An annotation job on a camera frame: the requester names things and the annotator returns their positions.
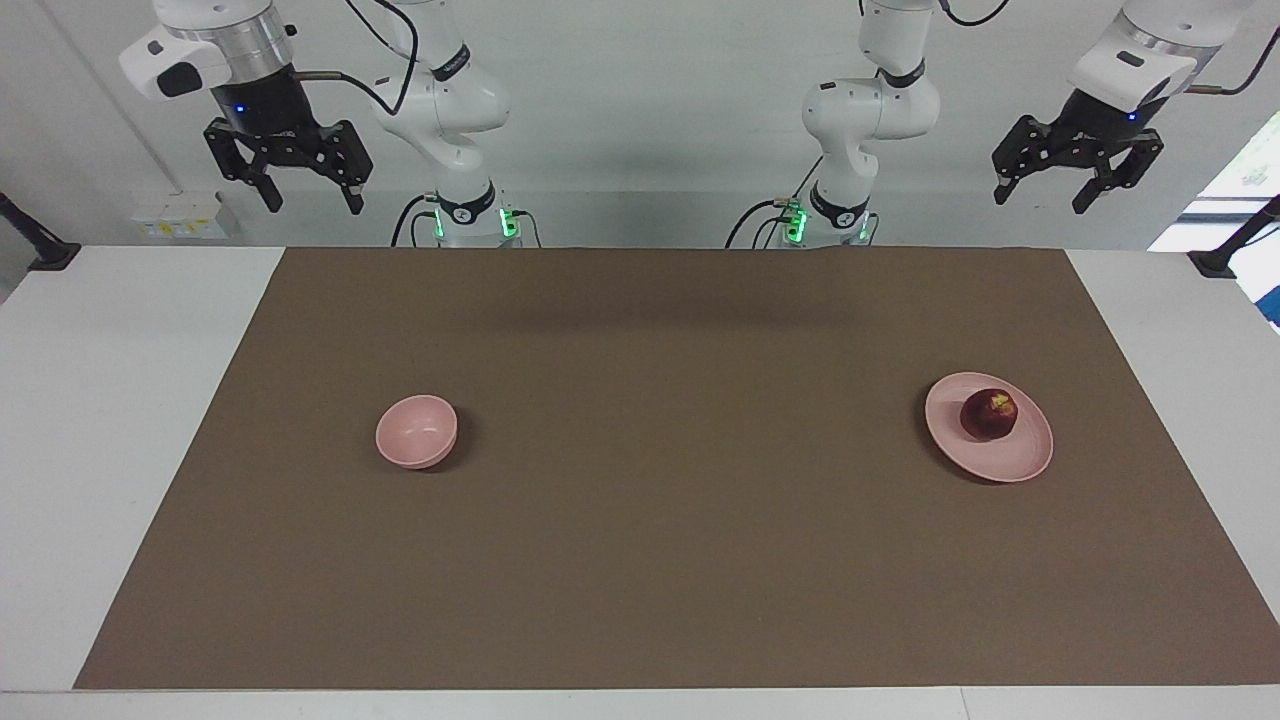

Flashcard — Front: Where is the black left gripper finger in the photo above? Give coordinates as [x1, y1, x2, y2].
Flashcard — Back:
[1072, 131, 1167, 215]
[991, 114, 1064, 205]

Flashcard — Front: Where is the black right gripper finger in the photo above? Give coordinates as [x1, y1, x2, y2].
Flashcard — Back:
[299, 119, 375, 217]
[204, 117, 285, 214]

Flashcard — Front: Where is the dark red apple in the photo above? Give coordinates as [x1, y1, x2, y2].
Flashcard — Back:
[960, 389, 1019, 441]

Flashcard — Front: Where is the pink bowl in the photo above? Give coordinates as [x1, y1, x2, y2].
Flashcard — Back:
[375, 394, 459, 470]

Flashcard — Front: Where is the pink plate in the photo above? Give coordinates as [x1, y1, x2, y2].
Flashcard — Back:
[924, 372, 1055, 484]

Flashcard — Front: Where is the brown table mat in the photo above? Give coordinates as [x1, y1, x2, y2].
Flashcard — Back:
[73, 247, 1280, 691]

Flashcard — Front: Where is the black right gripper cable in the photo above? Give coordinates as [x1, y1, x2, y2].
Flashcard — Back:
[290, 0, 421, 116]

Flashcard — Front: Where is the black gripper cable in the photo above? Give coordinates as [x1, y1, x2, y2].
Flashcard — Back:
[290, 0, 421, 116]
[938, 0, 1280, 97]

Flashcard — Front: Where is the white wall power strip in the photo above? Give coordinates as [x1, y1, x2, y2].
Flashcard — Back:
[130, 193, 241, 241]

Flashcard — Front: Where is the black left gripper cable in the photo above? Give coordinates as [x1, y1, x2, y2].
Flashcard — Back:
[938, 0, 1280, 97]

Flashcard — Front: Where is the black clamp mount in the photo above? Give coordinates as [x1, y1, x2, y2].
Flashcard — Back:
[0, 190, 81, 272]
[1188, 195, 1280, 279]

